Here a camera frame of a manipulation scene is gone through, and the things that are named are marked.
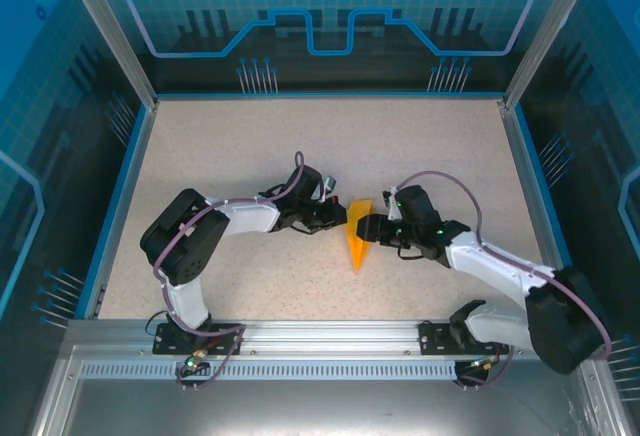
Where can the orange cloth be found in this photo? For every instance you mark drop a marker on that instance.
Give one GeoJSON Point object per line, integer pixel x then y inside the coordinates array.
{"type": "Point", "coordinates": [356, 251]}

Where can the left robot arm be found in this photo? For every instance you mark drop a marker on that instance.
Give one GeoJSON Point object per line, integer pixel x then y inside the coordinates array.
{"type": "Point", "coordinates": [185, 246]}

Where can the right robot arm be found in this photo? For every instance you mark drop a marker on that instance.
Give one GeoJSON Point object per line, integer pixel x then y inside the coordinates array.
{"type": "Point", "coordinates": [565, 321]}

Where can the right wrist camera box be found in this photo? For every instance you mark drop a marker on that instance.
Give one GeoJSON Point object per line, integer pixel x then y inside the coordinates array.
{"type": "Point", "coordinates": [390, 201]}

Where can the aluminium mounting rail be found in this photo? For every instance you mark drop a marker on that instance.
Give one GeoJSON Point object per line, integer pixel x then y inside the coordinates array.
{"type": "Point", "coordinates": [330, 336]}

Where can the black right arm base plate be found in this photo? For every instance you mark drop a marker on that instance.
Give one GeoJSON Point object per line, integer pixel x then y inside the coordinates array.
{"type": "Point", "coordinates": [435, 338]}

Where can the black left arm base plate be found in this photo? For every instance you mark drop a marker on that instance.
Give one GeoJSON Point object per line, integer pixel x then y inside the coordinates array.
{"type": "Point", "coordinates": [172, 343]}

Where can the aluminium frame post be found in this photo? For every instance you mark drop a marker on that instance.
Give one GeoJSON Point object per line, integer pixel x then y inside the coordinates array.
{"type": "Point", "coordinates": [112, 31]}
{"type": "Point", "coordinates": [550, 31]}

